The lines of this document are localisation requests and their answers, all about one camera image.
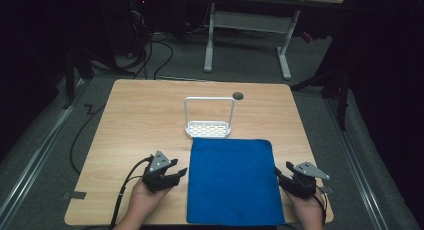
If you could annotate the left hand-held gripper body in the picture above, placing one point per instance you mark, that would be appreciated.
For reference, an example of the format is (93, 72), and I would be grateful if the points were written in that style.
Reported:
(156, 180)

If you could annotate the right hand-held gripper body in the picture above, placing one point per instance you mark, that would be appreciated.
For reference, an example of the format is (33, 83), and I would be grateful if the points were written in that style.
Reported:
(301, 185)

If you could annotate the blue cloth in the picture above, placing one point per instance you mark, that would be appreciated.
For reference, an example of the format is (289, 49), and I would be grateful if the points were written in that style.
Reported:
(233, 183)

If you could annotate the person's left hand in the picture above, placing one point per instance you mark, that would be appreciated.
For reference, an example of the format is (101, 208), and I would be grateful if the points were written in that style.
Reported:
(143, 200)

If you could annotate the person's right hand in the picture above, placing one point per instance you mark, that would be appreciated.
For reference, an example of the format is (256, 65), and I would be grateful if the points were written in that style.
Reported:
(308, 208)

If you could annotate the grey tape strip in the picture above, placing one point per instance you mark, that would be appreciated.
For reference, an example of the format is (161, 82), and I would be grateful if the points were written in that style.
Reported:
(327, 189)
(75, 195)

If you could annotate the white plastic rack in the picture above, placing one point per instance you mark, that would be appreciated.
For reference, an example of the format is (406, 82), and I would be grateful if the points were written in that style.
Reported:
(208, 129)

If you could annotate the dark round table grommet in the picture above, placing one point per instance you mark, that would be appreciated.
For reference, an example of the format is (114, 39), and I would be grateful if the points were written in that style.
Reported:
(238, 96)

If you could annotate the black tripod stand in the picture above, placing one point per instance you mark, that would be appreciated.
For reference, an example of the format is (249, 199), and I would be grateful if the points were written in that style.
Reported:
(336, 86)
(78, 66)

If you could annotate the small red object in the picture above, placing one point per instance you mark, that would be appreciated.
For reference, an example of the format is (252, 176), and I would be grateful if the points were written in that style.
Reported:
(307, 37)

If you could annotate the dark computer tower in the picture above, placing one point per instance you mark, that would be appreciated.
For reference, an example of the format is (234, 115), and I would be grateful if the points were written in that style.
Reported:
(123, 23)

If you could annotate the white-legged wooden desk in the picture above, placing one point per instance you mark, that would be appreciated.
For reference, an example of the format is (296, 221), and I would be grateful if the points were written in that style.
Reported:
(253, 21)

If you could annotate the metal floor rail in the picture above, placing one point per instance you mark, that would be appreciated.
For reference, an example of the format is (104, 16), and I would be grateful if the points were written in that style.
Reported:
(36, 156)
(360, 163)

